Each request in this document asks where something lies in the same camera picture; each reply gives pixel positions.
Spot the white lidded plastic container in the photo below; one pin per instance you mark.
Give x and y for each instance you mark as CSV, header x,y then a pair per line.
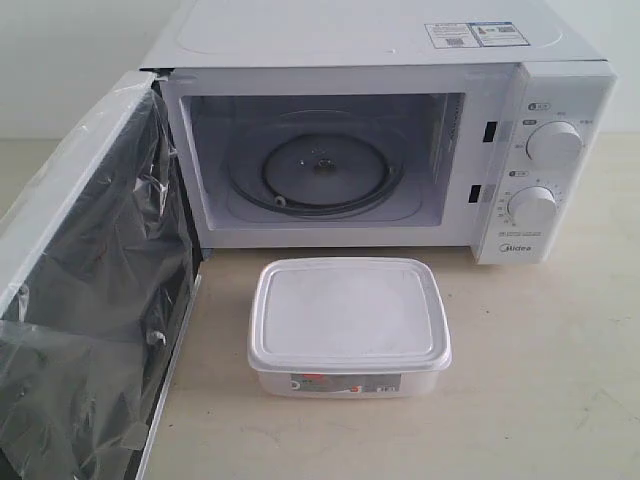
x,y
348,327

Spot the white microwave door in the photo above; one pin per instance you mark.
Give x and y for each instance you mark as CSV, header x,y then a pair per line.
x,y
99,273

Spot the white Midea microwave oven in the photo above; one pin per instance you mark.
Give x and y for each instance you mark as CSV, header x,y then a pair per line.
x,y
467,83

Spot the lower white timer knob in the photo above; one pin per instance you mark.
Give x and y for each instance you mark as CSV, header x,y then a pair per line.
x,y
532,208

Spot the upper white control knob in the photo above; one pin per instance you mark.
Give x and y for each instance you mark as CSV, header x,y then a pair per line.
x,y
554,143

